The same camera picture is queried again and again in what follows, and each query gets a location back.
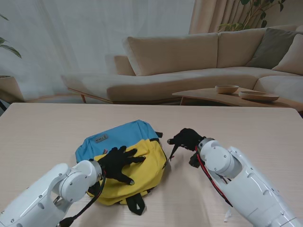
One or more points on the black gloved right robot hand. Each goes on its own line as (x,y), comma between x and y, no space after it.
(187,139)

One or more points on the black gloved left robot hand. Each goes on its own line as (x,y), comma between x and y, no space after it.
(118,163)

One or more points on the yellow and blue school bag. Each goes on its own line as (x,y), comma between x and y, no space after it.
(132,146)

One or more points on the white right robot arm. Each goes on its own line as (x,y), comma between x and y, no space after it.
(243,182)

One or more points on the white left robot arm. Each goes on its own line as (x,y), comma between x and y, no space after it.
(47,191)

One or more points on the wooden coffee table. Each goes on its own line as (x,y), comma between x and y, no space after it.
(208,95)

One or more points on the small deep wooden bowl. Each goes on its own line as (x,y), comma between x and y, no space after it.
(226,89)

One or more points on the beige sofa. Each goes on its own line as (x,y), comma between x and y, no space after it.
(177,59)

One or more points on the wide shallow wooden bowl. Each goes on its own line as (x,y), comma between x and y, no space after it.
(258,96)

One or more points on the white paper scrap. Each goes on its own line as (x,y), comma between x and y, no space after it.
(227,215)

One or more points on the grey cushion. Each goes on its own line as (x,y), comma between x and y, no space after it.
(270,47)

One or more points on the beige curtain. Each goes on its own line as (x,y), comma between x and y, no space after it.
(213,14)

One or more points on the black stand pole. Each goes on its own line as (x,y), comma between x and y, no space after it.
(2,105)

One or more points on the beige plant pot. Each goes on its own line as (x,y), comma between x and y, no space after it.
(9,89)

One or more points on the beige cushion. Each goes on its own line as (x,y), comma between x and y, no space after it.
(293,61)

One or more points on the sheer white curtain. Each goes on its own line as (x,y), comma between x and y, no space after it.
(71,35)

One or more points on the tall green leafy plant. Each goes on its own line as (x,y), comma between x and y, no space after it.
(251,16)

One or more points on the pale green leafy plant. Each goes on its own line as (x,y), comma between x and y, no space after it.
(11,49)

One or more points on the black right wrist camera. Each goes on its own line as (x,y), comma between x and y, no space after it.
(194,162)

